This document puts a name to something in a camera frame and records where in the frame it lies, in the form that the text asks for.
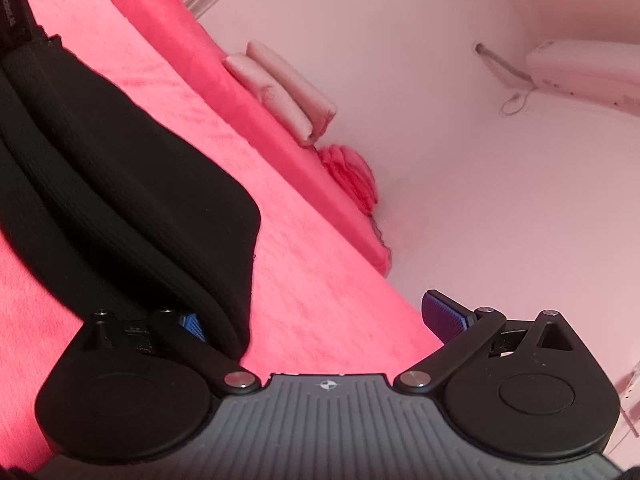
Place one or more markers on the white wall air conditioner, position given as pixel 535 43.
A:
pixel 598 71

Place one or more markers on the black knit pants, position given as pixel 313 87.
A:
pixel 111 210

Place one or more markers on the pink pillow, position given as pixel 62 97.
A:
pixel 319 109
pixel 272 95

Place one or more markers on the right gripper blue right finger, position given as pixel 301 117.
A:
pixel 463 333

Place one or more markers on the folded pink blanket stack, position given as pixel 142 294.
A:
pixel 352 174

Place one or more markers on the pink plush bed cover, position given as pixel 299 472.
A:
pixel 318 306

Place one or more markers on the upper pink pillow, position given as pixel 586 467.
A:
pixel 319 109

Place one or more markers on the far pink bed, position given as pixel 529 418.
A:
pixel 172 30

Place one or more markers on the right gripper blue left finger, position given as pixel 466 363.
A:
pixel 182 337

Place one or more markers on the lower pink pillow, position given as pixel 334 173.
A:
pixel 272 95

